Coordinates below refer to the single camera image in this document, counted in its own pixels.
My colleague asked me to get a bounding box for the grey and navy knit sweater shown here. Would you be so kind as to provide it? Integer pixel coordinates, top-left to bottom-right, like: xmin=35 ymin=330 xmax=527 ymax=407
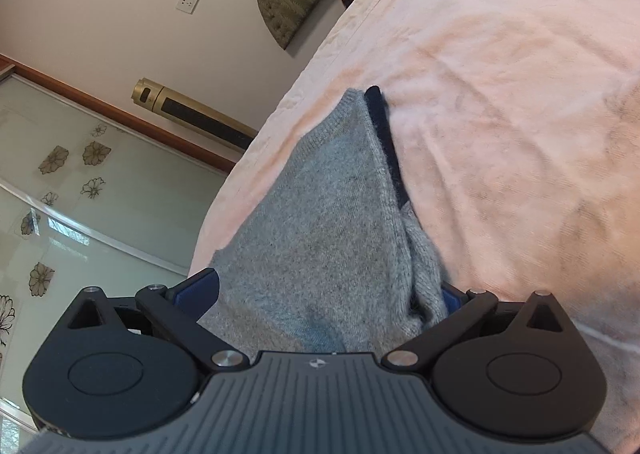
xmin=201 ymin=87 xmax=447 ymax=356

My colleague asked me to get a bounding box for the gold tower fan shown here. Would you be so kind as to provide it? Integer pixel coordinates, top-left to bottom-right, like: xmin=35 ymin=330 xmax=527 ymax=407
xmin=131 ymin=78 xmax=257 ymax=151

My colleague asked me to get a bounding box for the pink bed sheet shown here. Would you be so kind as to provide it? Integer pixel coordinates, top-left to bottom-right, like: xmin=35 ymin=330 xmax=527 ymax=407
xmin=191 ymin=0 xmax=639 ymax=453

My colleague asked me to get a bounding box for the brown wooden door frame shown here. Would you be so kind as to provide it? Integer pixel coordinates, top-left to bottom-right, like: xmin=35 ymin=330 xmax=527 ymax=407
xmin=1 ymin=55 xmax=235 ymax=173

